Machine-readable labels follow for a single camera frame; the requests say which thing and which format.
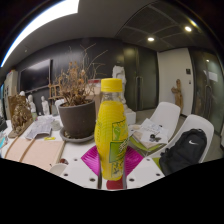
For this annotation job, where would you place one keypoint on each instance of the stack of papers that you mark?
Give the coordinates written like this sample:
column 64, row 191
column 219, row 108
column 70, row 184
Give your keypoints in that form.
column 150, row 131

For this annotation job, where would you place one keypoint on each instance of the small white figurine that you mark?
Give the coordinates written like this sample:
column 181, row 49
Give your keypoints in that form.
column 32, row 105
column 45, row 106

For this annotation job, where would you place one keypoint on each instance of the white cabinet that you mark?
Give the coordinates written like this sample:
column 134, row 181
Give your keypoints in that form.
column 10, row 86

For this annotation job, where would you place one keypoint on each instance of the light wooden board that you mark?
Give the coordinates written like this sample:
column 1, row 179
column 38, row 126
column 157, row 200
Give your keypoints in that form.
column 36, row 151

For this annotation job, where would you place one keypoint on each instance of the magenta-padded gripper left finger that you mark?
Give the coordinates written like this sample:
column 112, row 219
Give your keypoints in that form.
column 75, row 171

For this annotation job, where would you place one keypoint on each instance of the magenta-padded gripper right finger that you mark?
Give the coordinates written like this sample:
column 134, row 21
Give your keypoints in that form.
column 148, row 171

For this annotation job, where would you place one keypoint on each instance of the glass door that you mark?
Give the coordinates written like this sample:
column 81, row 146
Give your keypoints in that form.
column 208, row 90

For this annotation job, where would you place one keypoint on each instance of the dried plant in dark pot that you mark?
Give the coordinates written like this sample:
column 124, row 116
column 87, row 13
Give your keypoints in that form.
column 77, row 118

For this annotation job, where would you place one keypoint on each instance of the small yellow tag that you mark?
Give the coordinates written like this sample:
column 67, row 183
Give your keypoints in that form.
column 50, row 138

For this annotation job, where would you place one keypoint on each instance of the grey plant saucer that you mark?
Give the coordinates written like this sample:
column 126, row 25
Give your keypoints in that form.
column 76, row 139

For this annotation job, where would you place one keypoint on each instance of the white chair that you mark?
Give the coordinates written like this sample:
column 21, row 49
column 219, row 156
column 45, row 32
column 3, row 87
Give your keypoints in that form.
column 166, row 115
column 60, row 105
column 196, row 121

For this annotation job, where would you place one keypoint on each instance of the flat round red coaster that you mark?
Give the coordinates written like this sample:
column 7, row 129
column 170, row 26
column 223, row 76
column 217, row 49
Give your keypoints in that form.
column 115, row 185

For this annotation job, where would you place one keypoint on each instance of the white bust statue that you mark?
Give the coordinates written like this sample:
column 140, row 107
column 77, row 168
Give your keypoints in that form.
column 22, row 94

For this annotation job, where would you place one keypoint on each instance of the black wall screen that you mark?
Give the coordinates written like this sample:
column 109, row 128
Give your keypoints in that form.
column 35, row 76

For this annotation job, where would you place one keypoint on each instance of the green seat cushion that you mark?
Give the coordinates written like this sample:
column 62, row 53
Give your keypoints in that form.
column 140, row 146

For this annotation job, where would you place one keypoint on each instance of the dark double door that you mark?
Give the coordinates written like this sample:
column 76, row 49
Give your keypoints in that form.
column 141, row 76

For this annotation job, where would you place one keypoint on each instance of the small white cup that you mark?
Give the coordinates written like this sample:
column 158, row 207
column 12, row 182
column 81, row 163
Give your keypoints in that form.
column 55, row 125

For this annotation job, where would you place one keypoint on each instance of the round ceiling spotlight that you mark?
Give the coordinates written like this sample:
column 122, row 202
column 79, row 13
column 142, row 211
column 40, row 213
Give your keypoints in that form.
column 151, row 39
column 188, row 29

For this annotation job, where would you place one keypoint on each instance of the long ceiling light panel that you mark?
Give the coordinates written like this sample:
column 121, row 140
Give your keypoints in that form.
column 40, row 18

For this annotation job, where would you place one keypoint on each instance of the wooden figure sculpture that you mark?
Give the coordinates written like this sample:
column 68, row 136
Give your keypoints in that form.
column 177, row 96

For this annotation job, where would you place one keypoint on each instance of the cardboard box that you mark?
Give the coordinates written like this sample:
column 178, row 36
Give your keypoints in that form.
column 97, row 96

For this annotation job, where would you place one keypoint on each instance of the black backpack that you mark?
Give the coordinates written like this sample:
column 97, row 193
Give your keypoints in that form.
column 183, row 151

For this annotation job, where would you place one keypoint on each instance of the yellow drink bottle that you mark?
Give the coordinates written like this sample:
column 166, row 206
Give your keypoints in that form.
column 111, row 133

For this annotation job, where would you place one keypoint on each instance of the printed paper sheets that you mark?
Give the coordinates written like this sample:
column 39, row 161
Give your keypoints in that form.
column 40, row 128

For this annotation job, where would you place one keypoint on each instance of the white pedestal block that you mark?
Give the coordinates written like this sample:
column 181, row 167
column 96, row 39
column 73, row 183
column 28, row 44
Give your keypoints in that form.
column 130, row 116

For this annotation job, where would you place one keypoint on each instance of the wooden easel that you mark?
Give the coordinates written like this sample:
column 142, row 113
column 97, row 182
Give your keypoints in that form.
column 54, row 95

